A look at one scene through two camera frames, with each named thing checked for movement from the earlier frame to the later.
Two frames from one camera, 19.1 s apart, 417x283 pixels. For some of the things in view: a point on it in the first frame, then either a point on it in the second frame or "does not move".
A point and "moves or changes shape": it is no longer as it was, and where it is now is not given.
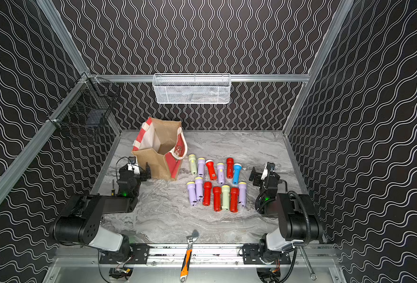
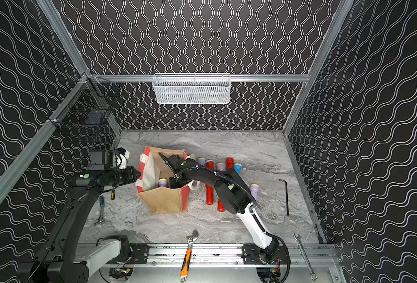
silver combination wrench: x=314 y=276 does not move
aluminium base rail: x=171 y=256 does not move
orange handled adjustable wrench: x=185 y=269 does not move
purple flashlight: x=242 y=198 moves or changes shape
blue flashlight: x=237 y=173 does not move
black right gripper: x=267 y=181 -> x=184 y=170
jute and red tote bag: x=161 y=143 -> x=152 y=167
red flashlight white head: x=212 y=174 does not move
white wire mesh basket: x=192 y=88 does not move
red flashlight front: x=207 y=186 does not move
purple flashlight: x=191 y=186 -> x=162 y=182
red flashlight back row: x=229 y=167 does not move
